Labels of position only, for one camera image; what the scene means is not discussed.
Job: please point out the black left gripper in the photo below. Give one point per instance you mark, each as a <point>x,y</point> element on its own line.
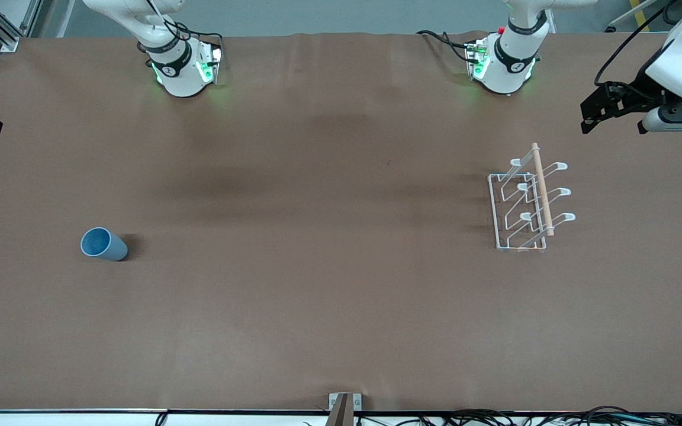
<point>639,93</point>

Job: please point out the blue plastic cup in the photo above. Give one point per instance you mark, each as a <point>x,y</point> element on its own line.
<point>107,245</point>

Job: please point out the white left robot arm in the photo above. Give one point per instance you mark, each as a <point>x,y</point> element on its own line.
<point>510,65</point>

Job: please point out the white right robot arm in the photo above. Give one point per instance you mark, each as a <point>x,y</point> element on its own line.
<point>178,77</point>

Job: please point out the grey metal stand leg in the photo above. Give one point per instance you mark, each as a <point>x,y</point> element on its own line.
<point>628,18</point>

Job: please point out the brown table cover sheet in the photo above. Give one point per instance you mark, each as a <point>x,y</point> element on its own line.
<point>317,266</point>

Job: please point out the silver metal mounting bracket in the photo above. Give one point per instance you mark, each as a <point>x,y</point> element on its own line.
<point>334,399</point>

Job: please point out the metal bracket at table edge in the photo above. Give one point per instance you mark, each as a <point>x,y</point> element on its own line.
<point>341,411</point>

